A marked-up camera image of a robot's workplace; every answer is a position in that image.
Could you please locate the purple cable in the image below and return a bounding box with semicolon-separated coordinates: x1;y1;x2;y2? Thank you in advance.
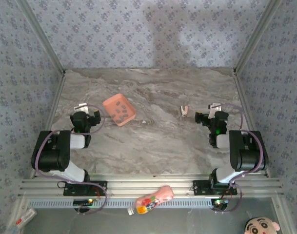
35;104;108;215
213;103;264;214

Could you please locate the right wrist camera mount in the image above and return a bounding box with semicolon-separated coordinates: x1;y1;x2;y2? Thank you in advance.
208;102;222;115

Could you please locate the white red tag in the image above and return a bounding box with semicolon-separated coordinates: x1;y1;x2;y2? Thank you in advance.
6;207;38;234

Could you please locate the small circuit board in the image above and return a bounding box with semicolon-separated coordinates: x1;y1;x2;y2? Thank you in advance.
211;198;229;206
73;198;94;207

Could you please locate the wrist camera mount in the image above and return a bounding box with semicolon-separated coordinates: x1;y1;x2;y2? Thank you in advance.
208;102;222;115
74;103;88;113

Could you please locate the cartoon plush toy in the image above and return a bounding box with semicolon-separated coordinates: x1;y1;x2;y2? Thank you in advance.
244;216;281;234

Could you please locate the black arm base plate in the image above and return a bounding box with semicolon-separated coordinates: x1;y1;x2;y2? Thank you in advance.
63;180;108;196
193;180;238;196

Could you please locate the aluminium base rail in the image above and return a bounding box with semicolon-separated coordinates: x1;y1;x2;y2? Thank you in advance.
18;173;284;198

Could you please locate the pink plastic bottle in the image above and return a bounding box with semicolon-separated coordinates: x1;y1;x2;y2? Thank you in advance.
127;185;175;216

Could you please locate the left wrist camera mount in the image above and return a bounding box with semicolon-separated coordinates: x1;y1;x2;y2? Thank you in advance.
74;103;88;113

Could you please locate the aluminium side rail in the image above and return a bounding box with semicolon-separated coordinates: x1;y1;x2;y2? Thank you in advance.
233;69;271;177
28;70;66;178

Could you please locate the slotted grey cable duct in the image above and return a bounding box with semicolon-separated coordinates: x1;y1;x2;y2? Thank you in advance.
27;197;214;209

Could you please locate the pink plastic tray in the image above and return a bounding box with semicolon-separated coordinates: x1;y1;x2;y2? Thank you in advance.
102;93;137;127

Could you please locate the aluminium frame post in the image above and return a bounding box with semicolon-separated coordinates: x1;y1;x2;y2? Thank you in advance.
16;0;66;74
235;0;283;74

